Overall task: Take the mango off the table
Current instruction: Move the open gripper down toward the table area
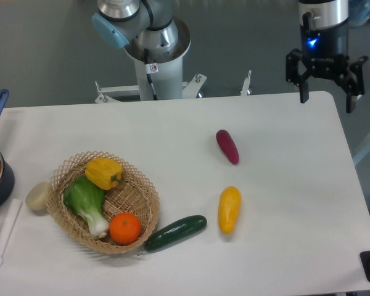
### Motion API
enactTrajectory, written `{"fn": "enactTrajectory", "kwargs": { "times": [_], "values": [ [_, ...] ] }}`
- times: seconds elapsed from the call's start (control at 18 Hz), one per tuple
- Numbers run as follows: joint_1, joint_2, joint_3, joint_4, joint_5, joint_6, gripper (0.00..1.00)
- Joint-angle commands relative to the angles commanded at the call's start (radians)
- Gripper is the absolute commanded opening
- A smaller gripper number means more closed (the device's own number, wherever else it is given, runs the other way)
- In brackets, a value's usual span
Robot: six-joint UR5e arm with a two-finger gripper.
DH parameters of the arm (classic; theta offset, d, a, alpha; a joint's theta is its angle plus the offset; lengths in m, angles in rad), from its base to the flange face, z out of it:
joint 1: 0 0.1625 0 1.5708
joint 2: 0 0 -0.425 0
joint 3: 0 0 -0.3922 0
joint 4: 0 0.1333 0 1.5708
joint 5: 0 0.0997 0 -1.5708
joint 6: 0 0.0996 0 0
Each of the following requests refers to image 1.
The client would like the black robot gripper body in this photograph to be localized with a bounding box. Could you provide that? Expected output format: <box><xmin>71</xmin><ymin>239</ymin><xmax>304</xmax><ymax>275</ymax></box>
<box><xmin>300</xmin><ymin>23</ymin><xmax>348</xmax><ymax>80</ymax></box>

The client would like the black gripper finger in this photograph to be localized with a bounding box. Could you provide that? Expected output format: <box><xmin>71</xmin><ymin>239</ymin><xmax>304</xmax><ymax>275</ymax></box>
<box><xmin>335</xmin><ymin>55</ymin><xmax>369</xmax><ymax>113</ymax></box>
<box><xmin>286</xmin><ymin>49</ymin><xmax>310</xmax><ymax>104</ymax></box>

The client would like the yellow mango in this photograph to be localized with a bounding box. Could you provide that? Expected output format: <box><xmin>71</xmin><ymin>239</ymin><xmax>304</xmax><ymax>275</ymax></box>
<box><xmin>218</xmin><ymin>186</ymin><xmax>242</xmax><ymax>235</ymax></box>

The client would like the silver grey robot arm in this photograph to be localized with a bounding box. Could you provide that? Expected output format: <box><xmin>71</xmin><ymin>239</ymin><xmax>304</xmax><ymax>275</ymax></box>
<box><xmin>92</xmin><ymin>1</ymin><xmax>191</xmax><ymax>64</ymax></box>

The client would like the purple sweet potato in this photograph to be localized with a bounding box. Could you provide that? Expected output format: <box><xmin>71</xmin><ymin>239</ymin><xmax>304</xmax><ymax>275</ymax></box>
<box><xmin>216</xmin><ymin>129</ymin><xmax>240</xmax><ymax>165</ymax></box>

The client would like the green cucumber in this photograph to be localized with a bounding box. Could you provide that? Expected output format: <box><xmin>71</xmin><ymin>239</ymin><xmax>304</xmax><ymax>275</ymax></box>
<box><xmin>144</xmin><ymin>215</ymin><xmax>207</xmax><ymax>253</ymax></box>

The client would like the woven wicker basket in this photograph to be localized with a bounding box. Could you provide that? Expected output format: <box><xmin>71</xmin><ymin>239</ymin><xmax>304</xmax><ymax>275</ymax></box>
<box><xmin>46</xmin><ymin>151</ymin><xmax>160</xmax><ymax>254</ymax></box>

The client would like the yellow bell pepper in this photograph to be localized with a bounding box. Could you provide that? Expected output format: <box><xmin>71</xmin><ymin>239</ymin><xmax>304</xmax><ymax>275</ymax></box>
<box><xmin>85</xmin><ymin>157</ymin><xmax>123</xmax><ymax>191</ymax></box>

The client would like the orange fruit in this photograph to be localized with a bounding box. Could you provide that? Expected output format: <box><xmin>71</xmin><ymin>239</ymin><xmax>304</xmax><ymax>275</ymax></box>
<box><xmin>109</xmin><ymin>213</ymin><xmax>141</xmax><ymax>245</ymax></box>

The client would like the green bok choy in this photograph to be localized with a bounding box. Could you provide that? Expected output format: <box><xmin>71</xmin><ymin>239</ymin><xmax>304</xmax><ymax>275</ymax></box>
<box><xmin>64</xmin><ymin>176</ymin><xmax>109</xmax><ymax>239</ymax></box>

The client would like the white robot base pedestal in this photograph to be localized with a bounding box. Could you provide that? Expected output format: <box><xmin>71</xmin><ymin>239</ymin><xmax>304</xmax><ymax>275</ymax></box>
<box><xmin>95</xmin><ymin>59</ymin><xmax>207</xmax><ymax>104</ymax></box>

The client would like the black base cable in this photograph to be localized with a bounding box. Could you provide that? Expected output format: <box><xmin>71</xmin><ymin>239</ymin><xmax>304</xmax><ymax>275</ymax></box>
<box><xmin>143</xmin><ymin>48</ymin><xmax>158</xmax><ymax>101</ymax></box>

